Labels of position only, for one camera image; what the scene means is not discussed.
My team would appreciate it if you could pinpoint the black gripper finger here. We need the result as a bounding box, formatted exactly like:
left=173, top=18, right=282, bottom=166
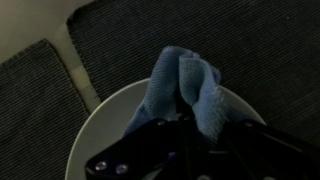
left=175, top=89, right=193, bottom=122

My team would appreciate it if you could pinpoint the light blue towel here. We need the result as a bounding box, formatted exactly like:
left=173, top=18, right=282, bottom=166
left=122, top=45, right=254, bottom=141

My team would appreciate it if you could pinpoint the large white plate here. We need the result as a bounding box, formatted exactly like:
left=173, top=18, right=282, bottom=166
left=64, top=77, right=268, bottom=180

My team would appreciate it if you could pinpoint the dark placemat under small plate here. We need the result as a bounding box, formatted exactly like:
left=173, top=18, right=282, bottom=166
left=65, top=0, right=320, bottom=148

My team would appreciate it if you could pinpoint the dark placemat without small plate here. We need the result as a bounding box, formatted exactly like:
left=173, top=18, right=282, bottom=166
left=0, top=38, right=92, bottom=180

